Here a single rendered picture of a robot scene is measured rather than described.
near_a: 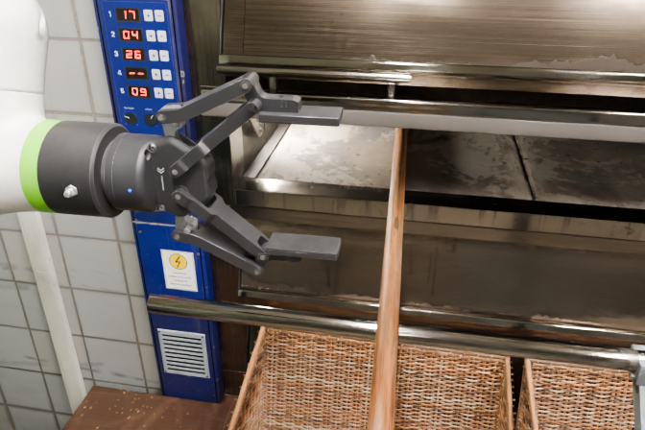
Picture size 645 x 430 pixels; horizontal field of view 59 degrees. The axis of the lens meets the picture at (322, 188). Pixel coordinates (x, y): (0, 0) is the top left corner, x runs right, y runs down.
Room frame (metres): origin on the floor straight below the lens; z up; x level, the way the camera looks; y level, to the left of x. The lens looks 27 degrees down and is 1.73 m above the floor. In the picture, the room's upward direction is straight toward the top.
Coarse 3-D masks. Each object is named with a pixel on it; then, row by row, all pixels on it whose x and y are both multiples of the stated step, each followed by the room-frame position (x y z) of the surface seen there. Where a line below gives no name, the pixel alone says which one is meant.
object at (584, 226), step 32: (256, 192) 1.06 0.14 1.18; (288, 192) 1.05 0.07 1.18; (320, 192) 1.05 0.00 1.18; (352, 192) 1.05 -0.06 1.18; (384, 192) 1.05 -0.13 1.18; (416, 192) 1.05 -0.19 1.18; (480, 224) 0.98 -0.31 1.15; (512, 224) 0.97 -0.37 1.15; (544, 224) 0.95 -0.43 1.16; (576, 224) 0.94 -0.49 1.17; (608, 224) 0.93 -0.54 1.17; (640, 224) 0.93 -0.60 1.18
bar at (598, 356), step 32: (224, 320) 0.68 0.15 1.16; (256, 320) 0.67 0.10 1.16; (288, 320) 0.66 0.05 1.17; (320, 320) 0.66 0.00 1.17; (352, 320) 0.66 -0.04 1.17; (480, 352) 0.61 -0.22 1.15; (512, 352) 0.60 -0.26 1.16; (544, 352) 0.60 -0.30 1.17; (576, 352) 0.59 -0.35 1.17; (608, 352) 0.59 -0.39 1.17; (640, 352) 0.59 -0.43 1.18; (640, 384) 0.57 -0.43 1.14; (640, 416) 0.54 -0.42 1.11
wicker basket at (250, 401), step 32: (256, 352) 0.96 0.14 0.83; (320, 352) 0.98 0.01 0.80; (352, 352) 0.97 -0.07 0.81; (416, 352) 0.95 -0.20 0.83; (448, 352) 0.94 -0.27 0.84; (256, 384) 0.94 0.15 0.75; (288, 384) 0.97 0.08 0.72; (320, 384) 0.97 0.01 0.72; (352, 384) 0.95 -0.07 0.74; (448, 384) 0.92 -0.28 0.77; (480, 384) 0.91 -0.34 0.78; (256, 416) 0.93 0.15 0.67; (288, 416) 0.95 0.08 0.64; (320, 416) 0.94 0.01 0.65; (416, 416) 0.91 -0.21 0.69; (448, 416) 0.90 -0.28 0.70; (480, 416) 0.89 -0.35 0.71; (512, 416) 0.80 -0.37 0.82
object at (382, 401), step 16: (400, 144) 1.23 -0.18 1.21; (400, 160) 1.14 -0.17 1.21; (400, 176) 1.06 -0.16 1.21; (400, 192) 0.99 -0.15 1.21; (400, 208) 0.93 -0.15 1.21; (400, 224) 0.88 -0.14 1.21; (400, 240) 0.83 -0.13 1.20; (384, 256) 0.78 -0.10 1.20; (400, 256) 0.78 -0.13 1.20; (384, 272) 0.73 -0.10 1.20; (400, 272) 0.74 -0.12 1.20; (384, 288) 0.69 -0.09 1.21; (384, 304) 0.65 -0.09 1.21; (384, 320) 0.62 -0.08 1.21; (384, 336) 0.58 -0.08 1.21; (384, 352) 0.55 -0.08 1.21; (384, 368) 0.53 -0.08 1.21; (384, 384) 0.50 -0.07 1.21; (384, 400) 0.48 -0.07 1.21; (384, 416) 0.46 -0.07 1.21
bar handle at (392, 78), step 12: (228, 72) 0.96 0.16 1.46; (240, 72) 0.96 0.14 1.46; (264, 72) 0.95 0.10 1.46; (276, 72) 0.94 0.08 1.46; (288, 72) 0.94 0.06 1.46; (300, 72) 0.94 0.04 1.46; (312, 72) 0.94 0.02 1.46; (324, 72) 0.93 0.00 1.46; (336, 72) 0.93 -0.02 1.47; (348, 72) 0.93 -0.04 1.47; (360, 72) 0.92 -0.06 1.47; (372, 72) 0.92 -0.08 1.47; (384, 72) 0.92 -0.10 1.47; (276, 84) 0.95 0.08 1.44
